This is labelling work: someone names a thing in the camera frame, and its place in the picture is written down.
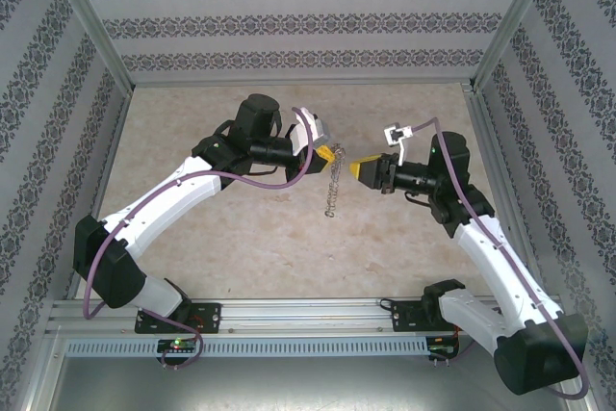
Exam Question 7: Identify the small circuit board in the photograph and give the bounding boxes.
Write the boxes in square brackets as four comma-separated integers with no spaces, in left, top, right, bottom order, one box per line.
[156,339,198,359]
[427,333,461,359]

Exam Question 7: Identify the grey sheet metal shelf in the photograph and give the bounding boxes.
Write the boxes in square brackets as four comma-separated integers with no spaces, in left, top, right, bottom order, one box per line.
[47,355,586,411]

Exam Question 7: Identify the aluminium table edge rail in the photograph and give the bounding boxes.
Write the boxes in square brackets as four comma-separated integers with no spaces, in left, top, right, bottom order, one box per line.
[64,88,132,301]
[461,83,528,301]

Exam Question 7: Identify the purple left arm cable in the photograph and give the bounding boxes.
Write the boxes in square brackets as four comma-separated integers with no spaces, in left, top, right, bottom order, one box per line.
[81,106,319,370]

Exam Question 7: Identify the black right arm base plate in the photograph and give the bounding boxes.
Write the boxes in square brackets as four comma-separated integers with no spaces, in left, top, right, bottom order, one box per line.
[390,299,480,334]

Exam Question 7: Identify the long aluminium base rail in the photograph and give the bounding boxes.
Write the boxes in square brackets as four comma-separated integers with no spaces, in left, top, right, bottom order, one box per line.
[45,298,567,335]

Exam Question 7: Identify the aluminium frame post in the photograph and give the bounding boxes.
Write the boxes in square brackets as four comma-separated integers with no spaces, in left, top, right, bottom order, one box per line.
[38,0,139,92]
[469,0,563,92]

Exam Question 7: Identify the slotted grey cable duct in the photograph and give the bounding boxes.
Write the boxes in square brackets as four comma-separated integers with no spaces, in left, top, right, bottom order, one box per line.
[64,336,429,358]

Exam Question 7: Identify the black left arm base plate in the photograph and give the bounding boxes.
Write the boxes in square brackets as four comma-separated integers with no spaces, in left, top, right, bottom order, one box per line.
[133,302,223,335]

